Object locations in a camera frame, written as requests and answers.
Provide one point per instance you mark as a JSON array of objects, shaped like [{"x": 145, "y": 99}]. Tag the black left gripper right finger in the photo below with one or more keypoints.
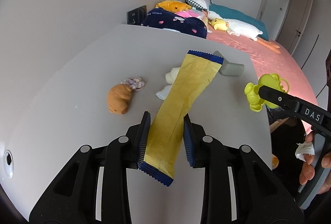
[{"x": 238, "y": 185}]

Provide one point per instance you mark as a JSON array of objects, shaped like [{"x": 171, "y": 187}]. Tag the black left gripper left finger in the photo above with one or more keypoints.
[{"x": 92, "y": 186}]

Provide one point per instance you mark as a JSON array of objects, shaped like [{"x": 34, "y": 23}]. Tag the green plastic toy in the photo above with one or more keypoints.
[{"x": 257, "y": 94}]

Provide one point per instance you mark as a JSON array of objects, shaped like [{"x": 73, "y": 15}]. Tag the yellow blue snack wrapper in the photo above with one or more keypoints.
[{"x": 161, "y": 141}]

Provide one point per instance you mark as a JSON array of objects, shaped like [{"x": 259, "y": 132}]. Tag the orange paper cone cup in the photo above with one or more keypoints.
[{"x": 275, "y": 162}]

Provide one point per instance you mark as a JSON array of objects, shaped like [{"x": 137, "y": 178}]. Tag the black trash bag bin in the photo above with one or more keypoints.
[{"x": 287, "y": 133}]

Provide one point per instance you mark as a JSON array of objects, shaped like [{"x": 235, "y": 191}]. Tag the right hand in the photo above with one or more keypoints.
[{"x": 308, "y": 172}]

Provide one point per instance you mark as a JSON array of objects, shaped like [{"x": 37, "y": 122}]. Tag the white crumpled tissue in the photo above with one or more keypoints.
[{"x": 306, "y": 148}]

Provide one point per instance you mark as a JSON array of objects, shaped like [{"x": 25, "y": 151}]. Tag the pink bed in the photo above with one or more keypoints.
[{"x": 263, "y": 61}]

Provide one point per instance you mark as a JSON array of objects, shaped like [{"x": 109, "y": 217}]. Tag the brown plush toy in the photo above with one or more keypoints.
[{"x": 118, "y": 99}]

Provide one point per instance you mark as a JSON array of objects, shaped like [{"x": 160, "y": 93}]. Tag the grey corner holder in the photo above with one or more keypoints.
[{"x": 228, "y": 68}]

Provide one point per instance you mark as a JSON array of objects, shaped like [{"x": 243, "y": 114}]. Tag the small purple white trinket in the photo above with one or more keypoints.
[{"x": 135, "y": 84}]

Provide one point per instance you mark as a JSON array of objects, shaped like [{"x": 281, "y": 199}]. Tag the white goose plush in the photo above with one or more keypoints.
[{"x": 240, "y": 28}]

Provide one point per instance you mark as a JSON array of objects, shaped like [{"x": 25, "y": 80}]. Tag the white door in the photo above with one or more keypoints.
[{"x": 272, "y": 14}]

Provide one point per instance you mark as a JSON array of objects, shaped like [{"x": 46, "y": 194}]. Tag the yellow duck plush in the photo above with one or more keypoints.
[{"x": 219, "y": 24}]

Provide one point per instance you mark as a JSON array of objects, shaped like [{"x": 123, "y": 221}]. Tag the teal pillow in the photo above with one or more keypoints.
[{"x": 229, "y": 13}]

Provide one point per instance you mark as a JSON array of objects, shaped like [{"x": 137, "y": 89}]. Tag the pink folded clothes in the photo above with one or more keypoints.
[{"x": 195, "y": 14}]

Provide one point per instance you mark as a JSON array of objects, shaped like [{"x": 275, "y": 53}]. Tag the orange yellow plush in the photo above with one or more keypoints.
[{"x": 173, "y": 6}]

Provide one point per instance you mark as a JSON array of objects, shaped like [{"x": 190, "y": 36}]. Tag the navy patterned blanket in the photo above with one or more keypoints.
[{"x": 163, "y": 19}]

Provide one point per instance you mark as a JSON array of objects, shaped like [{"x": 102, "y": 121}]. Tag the desk cable grommet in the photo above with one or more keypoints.
[{"x": 8, "y": 163}]

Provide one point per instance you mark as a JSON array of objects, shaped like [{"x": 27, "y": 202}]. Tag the black wall socket panel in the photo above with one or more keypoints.
[{"x": 136, "y": 16}]

